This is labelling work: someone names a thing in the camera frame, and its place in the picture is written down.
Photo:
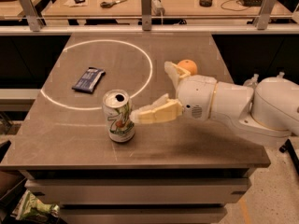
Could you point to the middle metal bracket post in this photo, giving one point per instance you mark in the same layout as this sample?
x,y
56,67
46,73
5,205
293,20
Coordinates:
x,y
146,14

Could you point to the upper cabinet drawer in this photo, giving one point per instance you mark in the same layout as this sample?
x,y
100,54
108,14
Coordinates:
x,y
139,191

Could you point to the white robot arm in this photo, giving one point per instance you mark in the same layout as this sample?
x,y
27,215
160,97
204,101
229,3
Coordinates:
x,y
266,113

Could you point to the scissors on back desk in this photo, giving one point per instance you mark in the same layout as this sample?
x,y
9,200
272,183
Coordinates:
x,y
110,4

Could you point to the clear plastic bottle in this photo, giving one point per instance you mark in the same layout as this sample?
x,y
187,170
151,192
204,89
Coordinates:
x,y
252,82

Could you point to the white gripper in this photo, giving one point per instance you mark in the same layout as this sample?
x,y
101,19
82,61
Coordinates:
x,y
195,96

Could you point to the orange fruit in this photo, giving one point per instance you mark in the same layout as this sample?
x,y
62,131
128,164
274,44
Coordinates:
x,y
189,65

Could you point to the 7up soda can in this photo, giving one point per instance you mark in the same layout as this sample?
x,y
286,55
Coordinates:
x,y
117,109

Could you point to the black chair leg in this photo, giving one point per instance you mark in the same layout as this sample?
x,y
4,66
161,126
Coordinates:
x,y
288,147

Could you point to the green chip bag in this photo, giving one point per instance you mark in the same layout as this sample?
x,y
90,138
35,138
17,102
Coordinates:
x,y
31,209

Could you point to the left metal bracket post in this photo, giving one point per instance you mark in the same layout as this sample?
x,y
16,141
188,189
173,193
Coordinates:
x,y
34,21

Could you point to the cabinet drawer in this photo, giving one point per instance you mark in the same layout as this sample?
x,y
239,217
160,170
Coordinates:
x,y
139,191
174,215

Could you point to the right metal bracket post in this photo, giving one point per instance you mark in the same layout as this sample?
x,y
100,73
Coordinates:
x,y
263,18

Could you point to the metal bracket post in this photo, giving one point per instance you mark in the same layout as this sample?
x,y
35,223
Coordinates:
x,y
263,18
34,21
146,14

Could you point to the white power strip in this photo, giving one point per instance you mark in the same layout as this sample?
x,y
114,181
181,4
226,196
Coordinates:
x,y
157,7

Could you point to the dark blue snack wrapper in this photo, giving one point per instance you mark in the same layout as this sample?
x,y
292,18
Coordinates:
x,y
89,80

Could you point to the lower cabinet drawer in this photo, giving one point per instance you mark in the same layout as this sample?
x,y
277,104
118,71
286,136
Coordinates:
x,y
174,215

